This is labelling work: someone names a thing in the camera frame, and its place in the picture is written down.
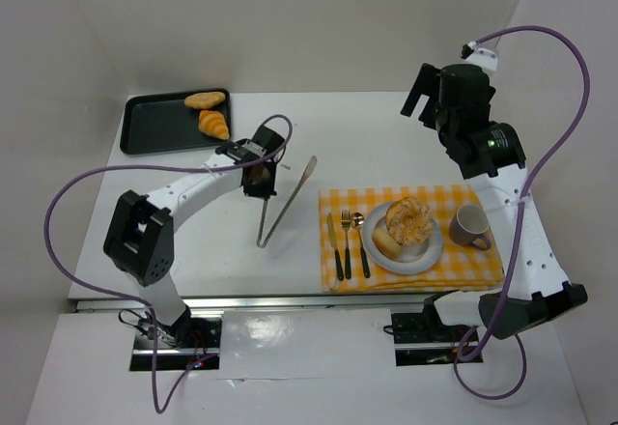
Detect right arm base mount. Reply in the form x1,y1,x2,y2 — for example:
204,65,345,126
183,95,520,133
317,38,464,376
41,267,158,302
382,304,469,367

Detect small ring bread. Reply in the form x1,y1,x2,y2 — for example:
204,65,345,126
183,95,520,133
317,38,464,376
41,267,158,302
371,228,402,260

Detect black handled knife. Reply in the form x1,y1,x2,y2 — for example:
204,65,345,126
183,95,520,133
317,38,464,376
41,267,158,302
327,212,345,281

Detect front aluminium rail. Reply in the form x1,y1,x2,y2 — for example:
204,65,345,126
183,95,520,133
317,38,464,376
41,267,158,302
72,295,484,314

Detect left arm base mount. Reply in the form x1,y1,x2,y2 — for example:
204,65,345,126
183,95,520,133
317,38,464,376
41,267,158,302
118,309,222,372

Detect metal tongs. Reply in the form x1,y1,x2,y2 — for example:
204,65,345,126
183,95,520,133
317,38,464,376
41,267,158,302
256,156,318,249

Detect sugared round bread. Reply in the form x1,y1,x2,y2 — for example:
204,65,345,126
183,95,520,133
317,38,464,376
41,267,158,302
385,196,433,246

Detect white plate blue rim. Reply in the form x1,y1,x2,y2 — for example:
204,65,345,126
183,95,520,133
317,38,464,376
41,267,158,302
361,202,443,275

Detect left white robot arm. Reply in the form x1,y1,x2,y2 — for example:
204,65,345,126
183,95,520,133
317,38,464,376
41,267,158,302
103,125,285,345

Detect purple cable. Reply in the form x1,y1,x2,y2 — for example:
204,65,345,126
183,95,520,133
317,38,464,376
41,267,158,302
452,24,591,401
43,114,294,414

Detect black handled spoon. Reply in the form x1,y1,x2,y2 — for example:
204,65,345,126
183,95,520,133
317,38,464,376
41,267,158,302
351,212,371,279

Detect black handled fork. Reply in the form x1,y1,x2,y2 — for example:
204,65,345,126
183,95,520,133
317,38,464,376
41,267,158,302
341,210,351,280

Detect yellow checkered cloth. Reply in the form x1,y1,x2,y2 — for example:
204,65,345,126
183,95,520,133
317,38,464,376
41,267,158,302
319,184,503,293

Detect oval bread roll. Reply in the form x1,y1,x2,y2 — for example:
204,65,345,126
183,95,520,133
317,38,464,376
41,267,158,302
183,91,227,110

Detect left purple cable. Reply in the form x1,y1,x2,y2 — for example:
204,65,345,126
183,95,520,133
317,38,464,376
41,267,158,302
43,114,294,414

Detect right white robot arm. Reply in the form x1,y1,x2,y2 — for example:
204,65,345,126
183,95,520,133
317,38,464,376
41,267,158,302
401,42,588,339

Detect black baking tray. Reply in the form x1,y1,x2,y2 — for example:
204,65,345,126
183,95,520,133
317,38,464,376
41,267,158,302
119,88,232,156

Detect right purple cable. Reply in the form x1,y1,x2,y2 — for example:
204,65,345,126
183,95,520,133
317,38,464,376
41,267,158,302
452,24,591,401

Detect striped croissant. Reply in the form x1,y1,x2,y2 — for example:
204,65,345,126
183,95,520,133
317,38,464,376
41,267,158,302
198,110,230,140

